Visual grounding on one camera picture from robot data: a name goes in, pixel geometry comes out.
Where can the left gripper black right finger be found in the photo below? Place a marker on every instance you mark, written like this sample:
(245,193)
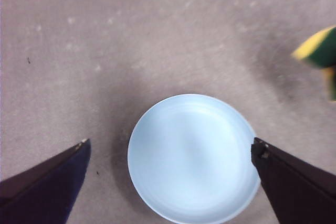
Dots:
(299,190)

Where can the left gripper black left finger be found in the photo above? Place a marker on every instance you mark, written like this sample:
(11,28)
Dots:
(47,192)

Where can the yellow sponge with green scourer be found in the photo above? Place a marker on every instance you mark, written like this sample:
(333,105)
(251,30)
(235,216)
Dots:
(321,51)

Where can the light blue round plate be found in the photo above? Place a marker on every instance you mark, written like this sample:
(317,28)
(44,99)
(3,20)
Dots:
(191,158)

